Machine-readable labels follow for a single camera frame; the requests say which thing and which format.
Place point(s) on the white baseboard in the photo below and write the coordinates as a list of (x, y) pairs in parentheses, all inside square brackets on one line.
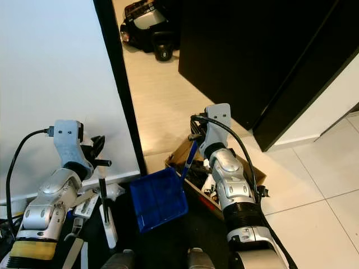
[(129, 174), (297, 140)]

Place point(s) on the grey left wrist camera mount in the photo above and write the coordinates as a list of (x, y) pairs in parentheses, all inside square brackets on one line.
[(66, 134)]

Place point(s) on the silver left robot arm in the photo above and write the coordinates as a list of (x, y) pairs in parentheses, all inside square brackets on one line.
[(53, 210)]

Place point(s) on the black wheeled machine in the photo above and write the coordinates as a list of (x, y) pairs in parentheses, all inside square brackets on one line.
[(162, 50)]

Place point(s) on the grey left robot leg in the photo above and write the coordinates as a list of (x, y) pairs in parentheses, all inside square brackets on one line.
[(118, 260)]

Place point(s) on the brown cardboard box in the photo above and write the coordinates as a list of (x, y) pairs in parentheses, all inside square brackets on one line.
[(176, 154)]

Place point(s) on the grey right robot leg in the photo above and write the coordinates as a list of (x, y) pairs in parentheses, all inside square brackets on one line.
[(202, 260)]

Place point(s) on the white paper sheet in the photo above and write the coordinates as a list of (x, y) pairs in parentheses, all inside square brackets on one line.
[(208, 184)]

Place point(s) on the grey robot leg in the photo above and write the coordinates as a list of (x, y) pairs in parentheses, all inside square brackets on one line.
[(202, 260), (118, 260)]

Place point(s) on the black door frame post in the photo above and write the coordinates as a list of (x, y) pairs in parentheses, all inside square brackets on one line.
[(297, 106), (119, 84)]

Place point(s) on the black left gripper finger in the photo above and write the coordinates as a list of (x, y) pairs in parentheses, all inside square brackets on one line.
[(102, 163)]

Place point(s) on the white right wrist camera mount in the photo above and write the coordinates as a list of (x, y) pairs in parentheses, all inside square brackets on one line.
[(219, 115)]

